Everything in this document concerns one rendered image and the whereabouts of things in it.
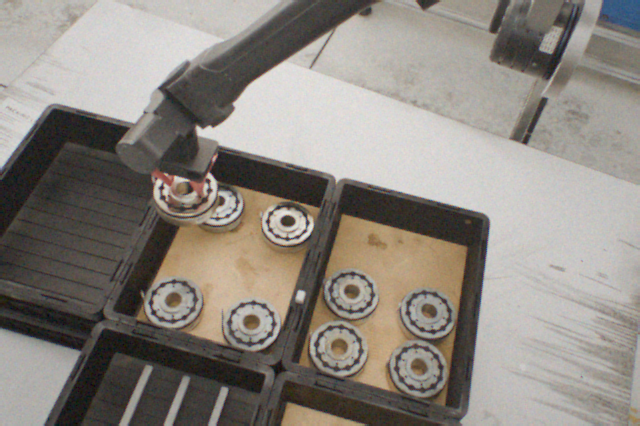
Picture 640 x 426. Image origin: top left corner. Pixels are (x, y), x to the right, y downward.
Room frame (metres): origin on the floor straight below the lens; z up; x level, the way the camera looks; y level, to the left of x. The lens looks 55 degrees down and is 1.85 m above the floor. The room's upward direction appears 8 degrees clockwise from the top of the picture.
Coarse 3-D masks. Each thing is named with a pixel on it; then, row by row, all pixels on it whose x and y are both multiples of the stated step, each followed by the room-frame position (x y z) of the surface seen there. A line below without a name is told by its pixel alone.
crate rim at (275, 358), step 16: (256, 160) 0.74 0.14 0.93; (272, 160) 0.74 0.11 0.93; (320, 176) 0.72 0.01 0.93; (320, 208) 0.65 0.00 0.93; (320, 224) 0.61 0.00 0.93; (144, 240) 0.53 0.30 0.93; (128, 272) 0.46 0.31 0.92; (304, 272) 0.51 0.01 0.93; (112, 304) 0.40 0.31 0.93; (112, 320) 0.37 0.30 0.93; (128, 320) 0.38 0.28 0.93; (288, 320) 0.42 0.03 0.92; (176, 336) 0.36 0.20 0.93; (192, 336) 0.37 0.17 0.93; (224, 352) 0.35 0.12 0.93; (240, 352) 0.35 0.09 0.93; (256, 352) 0.35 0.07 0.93; (272, 368) 0.34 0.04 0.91
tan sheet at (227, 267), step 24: (240, 192) 0.73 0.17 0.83; (192, 240) 0.60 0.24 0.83; (216, 240) 0.61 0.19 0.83; (240, 240) 0.61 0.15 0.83; (168, 264) 0.54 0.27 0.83; (192, 264) 0.55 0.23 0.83; (216, 264) 0.55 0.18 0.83; (240, 264) 0.56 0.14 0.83; (264, 264) 0.57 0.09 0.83; (288, 264) 0.58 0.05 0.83; (216, 288) 0.50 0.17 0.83; (240, 288) 0.51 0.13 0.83; (264, 288) 0.52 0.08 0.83; (288, 288) 0.53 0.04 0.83; (216, 312) 0.46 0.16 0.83; (216, 336) 0.41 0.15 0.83
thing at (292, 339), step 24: (336, 192) 0.69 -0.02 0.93; (384, 192) 0.71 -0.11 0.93; (480, 216) 0.68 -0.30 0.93; (480, 240) 0.63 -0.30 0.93; (312, 264) 0.53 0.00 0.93; (480, 264) 0.58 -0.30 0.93; (312, 288) 0.48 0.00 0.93; (480, 288) 0.53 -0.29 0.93; (288, 336) 0.39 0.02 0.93; (288, 360) 0.35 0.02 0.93; (336, 384) 0.32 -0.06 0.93; (360, 384) 0.33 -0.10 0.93; (432, 408) 0.31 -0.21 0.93
